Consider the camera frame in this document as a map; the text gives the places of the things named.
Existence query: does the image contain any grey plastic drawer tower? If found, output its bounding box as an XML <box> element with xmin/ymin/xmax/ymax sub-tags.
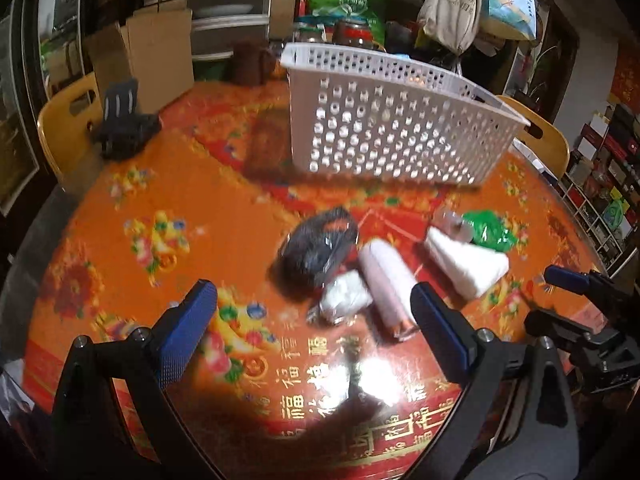
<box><xmin>186</xmin><ymin>0</ymin><xmax>271</xmax><ymax>62</ymax></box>

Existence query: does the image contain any green shopping bag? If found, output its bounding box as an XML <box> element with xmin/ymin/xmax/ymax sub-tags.
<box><xmin>307</xmin><ymin>0</ymin><xmax>386</xmax><ymax>44</ymax></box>

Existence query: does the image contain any cardboard box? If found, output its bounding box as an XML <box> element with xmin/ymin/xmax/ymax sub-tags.
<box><xmin>85</xmin><ymin>9</ymin><xmax>194</xmax><ymax>114</ymax></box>

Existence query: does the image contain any yellow wooden chair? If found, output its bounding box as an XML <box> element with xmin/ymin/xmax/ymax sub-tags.
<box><xmin>37</xmin><ymin>73</ymin><xmax>103</xmax><ymax>183</ymax></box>
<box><xmin>499</xmin><ymin>96</ymin><xmax>570</xmax><ymax>178</ymax></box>

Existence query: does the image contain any green plastic packet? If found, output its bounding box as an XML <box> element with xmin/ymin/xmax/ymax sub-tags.
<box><xmin>462</xmin><ymin>210</ymin><xmax>516</xmax><ymax>252</ymax></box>

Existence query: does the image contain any small white bundle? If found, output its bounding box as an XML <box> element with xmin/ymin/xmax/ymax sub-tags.
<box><xmin>306</xmin><ymin>270</ymin><xmax>373</xmax><ymax>326</ymax></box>

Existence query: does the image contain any red floral tablecloth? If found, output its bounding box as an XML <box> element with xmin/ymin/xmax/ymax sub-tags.
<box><xmin>23</xmin><ymin>81</ymin><xmax>604</xmax><ymax>479</ymax></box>

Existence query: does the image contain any white perforated plastic basket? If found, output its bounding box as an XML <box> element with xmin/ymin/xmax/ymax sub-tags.
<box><xmin>280</xmin><ymin>42</ymin><xmax>529</xmax><ymax>186</ymax></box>

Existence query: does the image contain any white cloth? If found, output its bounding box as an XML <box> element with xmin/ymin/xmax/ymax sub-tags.
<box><xmin>424</xmin><ymin>226</ymin><xmax>510</xmax><ymax>301</ymax></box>

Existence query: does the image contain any pink towel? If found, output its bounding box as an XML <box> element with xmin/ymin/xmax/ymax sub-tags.
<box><xmin>358</xmin><ymin>238</ymin><xmax>419</xmax><ymax>341</ymax></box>

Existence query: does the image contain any right yellow wooden chair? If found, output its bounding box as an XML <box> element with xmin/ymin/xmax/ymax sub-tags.
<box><xmin>499</xmin><ymin>96</ymin><xmax>570</xmax><ymax>178</ymax></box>

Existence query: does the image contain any black phone stand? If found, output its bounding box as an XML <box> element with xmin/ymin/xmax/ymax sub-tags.
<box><xmin>92</xmin><ymin>78</ymin><xmax>162</xmax><ymax>160</ymax></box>

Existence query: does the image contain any shelf with boxes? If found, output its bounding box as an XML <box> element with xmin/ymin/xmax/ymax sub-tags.
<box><xmin>556</xmin><ymin>104</ymin><xmax>639</xmax><ymax>275</ymax></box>

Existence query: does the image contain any left yellow wooden chair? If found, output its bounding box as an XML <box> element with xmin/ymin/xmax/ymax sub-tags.
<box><xmin>37</xmin><ymin>73</ymin><xmax>103</xmax><ymax>183</ymax></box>

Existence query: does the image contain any brown plastic mug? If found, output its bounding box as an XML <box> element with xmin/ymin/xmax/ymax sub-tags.
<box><xmin>229</xmin><ymin>41</ymin><xmax>276</xmax><ymax>87</ymax></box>

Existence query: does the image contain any blue printed paper bag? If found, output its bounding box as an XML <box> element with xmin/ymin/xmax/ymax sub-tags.
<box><xmin>480</xmin><ymin>0</ymin><xmax>537</xmax><ymax>41</ymax></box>

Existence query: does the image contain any beige canvas tote bag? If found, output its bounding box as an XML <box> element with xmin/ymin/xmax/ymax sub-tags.
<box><xmin>418</xmin><ymin>0</ymin><xmax>483</xmax><ymax>56</ymax></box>

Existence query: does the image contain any clear plastic wrapper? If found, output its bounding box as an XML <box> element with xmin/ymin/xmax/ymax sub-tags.
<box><xmin>432</xmin><ymin>208</ymin><xmax>474</xmax><ymax>243</ymax></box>

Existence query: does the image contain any red-lid pickle jar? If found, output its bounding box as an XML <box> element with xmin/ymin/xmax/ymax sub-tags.
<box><xmin>332</xmin><ymin>18</ymin><xmax>374</xmax><ymax>50</ymax></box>

